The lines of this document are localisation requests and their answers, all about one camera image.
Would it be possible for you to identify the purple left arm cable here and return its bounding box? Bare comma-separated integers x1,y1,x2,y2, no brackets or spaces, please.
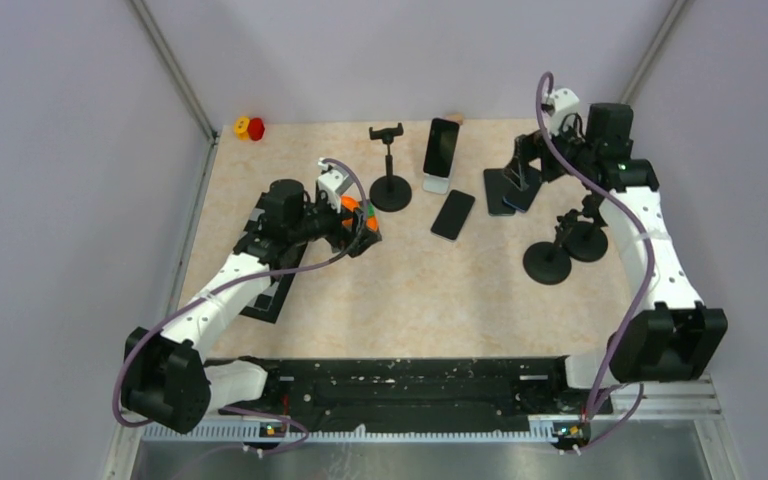
112,157,369,458

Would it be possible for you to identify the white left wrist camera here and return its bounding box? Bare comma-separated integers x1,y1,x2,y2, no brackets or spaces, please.
316,157,354,213

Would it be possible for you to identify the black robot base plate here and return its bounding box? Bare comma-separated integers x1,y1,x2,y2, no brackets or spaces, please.
236,357,589,433

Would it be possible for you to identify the purple smartphone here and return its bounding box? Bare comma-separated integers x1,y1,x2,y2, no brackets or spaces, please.
423,118,460,178

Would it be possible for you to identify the small wooden block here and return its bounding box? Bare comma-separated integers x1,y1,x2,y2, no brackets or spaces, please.
444,113,465,125

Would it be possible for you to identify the black clamp stand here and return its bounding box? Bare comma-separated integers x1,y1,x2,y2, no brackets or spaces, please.
368,122,412,213
522,209,581,286
559,194,608,263

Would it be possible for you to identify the yellow toy block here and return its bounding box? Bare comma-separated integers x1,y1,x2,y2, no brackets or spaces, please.
233,116,251,141

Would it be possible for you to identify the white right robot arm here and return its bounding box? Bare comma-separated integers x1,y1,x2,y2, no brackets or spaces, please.
503,100,728,412

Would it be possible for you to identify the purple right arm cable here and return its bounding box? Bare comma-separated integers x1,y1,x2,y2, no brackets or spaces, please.
534,71,656,455

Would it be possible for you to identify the black and silver chessboard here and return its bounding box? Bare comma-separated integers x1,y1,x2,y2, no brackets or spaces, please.
234,200,307,324

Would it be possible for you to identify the silver metal phone stand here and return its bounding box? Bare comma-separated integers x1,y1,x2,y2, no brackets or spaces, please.
422,174,451,195

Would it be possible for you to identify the dark green-edged smartphone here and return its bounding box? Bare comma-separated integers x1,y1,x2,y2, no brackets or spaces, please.
483,169,516,217

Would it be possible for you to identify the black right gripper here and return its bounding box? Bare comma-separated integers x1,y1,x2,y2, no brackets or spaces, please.
504,113,597,191

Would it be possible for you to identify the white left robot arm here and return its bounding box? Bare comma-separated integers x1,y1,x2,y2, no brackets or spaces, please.
112,170,381,433

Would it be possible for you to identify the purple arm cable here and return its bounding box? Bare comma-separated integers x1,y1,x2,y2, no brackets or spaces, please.
534,71,656,455
112,157,369,458

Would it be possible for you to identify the black smartphone white edge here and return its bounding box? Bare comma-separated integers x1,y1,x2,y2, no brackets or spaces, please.
430,190,475,242

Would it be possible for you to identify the black clamp stand back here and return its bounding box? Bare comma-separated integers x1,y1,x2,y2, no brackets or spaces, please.
368,122,412,213

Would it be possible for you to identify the blue smartphone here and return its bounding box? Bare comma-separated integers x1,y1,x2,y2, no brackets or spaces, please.
502,185,540,213

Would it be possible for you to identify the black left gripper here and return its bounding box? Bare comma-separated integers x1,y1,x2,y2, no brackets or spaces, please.
289,189,380,257

